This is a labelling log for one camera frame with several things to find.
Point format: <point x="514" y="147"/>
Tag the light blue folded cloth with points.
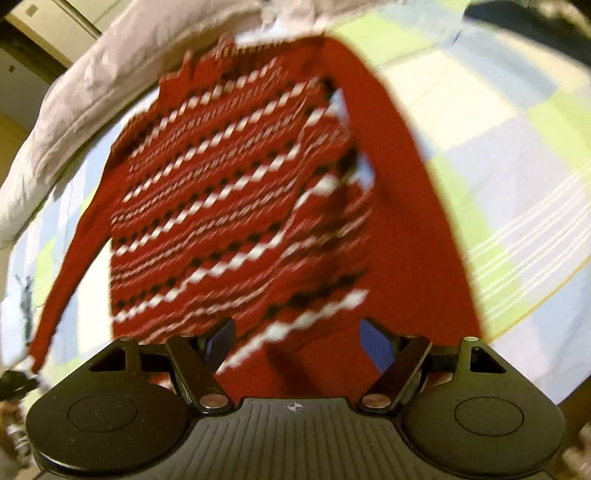
<point x="17" y="316"/>

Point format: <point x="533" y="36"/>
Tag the red knitted patterned sweater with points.
<point x="278" y="186"/>

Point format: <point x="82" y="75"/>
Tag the left mauve pillow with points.
<point x="145" y="41"/>

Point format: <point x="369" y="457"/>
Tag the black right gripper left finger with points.
<point x="196" y="359"/>

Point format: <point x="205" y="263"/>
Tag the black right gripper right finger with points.
<point x="399" y="359"/>

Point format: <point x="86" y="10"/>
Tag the checkered bed sheet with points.
<point x="502" y="119"/>

